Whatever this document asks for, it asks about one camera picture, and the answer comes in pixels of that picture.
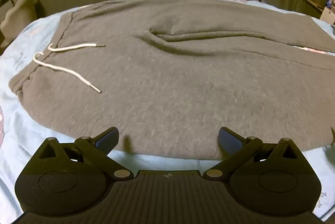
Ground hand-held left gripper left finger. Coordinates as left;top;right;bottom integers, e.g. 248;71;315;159
33;127;134;181

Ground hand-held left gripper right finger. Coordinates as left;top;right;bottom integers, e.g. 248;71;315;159
203;127;302;181

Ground grey pants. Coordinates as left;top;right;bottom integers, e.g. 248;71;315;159
8;0;335;160

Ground light blue printed bed sheet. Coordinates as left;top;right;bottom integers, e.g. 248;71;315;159
0;0;335;224

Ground grey cushion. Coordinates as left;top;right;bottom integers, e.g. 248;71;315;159
0;0;39;50

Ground dark wooden shelf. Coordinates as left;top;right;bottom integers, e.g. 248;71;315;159
303;0;324;18

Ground white cardboard box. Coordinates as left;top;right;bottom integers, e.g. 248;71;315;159
321;6;335;25

